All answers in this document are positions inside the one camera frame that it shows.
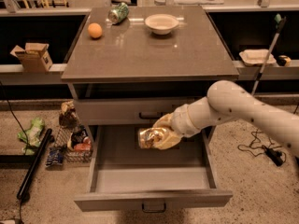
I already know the grey drawer cabinet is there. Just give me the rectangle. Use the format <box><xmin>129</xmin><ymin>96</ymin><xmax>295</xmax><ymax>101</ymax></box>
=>
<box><xmin>60</xmin><ymin>5</ymin><xmax>240</xmax><ymax>213</ymax></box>

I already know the reacher grabber tool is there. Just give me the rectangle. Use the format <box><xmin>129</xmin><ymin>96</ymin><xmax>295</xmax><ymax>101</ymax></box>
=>
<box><xmin>251</xmin><ymin>13</ymin><xmax>286</xmax><ymax>95</ymax></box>

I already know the blue snack bag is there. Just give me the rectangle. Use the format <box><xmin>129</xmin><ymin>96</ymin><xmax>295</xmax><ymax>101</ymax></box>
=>
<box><xmin>46</xmin><ymin>147</ymin><xmax>64</xmax><ymax>167</ymax></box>

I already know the wire basket with snacks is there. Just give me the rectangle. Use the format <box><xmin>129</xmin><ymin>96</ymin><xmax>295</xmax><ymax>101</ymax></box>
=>
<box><xmin>55</xmin><ymin>125</ymin><xmax>93</xmax><ymax>163</ymax></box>

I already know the green chip bag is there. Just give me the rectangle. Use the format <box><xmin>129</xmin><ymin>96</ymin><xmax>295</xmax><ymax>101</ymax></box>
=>
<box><xmin>17</xmin><ymin>118</ymin><xmax>45</xmax><ymax>155</ymax></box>

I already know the black pole on floor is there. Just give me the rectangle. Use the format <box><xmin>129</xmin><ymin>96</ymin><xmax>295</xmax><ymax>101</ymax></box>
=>
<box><xmin>17</xmin><ymin>129</ymin><xmax>52</xmax><ymax>202</ymax></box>

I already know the cardboard box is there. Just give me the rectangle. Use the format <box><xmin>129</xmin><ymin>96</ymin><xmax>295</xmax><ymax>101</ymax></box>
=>
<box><xmin>10</xmin><ymin>43</ymin><xmax>52</xmax><ymax>73</ymax></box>

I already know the green soda can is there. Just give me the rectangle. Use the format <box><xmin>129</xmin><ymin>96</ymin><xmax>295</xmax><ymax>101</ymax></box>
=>
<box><xmin>107</xmin><ymin>2</ymin><xmax>129</xmax><ymax>24</ymax></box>

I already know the brown snack bag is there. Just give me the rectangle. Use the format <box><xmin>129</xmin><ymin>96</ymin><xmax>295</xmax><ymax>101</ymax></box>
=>
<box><xmin>59</xmin><ymin>101</ymin><xmax>78</xmax><ymax>128</ymax></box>

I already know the black power adapter cable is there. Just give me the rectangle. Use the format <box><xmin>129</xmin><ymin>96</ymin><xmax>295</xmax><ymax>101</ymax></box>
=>
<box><xmin>236</xmin><ymin>128</ymin><xmax>288</xmax><ymax>167</ymax></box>

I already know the white bowl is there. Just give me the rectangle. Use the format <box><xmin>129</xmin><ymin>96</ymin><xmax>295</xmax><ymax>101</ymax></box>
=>
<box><xmin>144</xmin><ymin>14</ymin><xmax>178</xmax><ymax>35</ymax></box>

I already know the white takeout container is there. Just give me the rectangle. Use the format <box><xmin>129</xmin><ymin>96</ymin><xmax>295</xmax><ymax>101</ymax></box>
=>
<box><xmin>239</xmin><ymin>49</ymin><xmax>268</xmax><ymax>66</ymax></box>

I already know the orange fruit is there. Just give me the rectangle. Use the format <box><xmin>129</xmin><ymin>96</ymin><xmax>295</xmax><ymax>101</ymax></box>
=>
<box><xmin>88</xmin><ymin>22</ymin><xmax>103</xmax><ymax>39</ymax></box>

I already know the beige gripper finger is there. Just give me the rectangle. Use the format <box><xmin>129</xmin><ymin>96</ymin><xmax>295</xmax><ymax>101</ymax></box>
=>
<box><xmin>152</xmin><ymin>127</ymin><xmax>182</xmax><ymax>150</ymax></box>
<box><xmin>153</xmin><ymin>113</ymin><xmax>173</xmax><ymax>128</ymax></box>

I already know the yellow black tape measure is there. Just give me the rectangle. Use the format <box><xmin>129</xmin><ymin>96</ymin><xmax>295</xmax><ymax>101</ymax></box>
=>
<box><xmin>277</xmin><ymin>55</ymin><xmax>292</xmax><ymax>66</ymax></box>

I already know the open middle drawer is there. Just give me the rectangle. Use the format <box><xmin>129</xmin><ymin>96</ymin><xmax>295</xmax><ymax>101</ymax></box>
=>
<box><xmin>75</xmin><ymin>125</ymin><xmax>233</xmax><ymax>213</ymax></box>

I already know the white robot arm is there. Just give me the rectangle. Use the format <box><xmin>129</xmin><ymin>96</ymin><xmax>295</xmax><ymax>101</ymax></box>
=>
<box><xmin>153</xmin><ymin>80</ymin><xmax>299</xmax><ymax>157</ymax></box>

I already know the closed upper drawer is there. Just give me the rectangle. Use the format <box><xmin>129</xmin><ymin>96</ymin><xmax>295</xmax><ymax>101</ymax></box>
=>
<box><xmin>74</xmin><ymin>97</ymin><xmax>194</xmax><ymax>125</ymax></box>

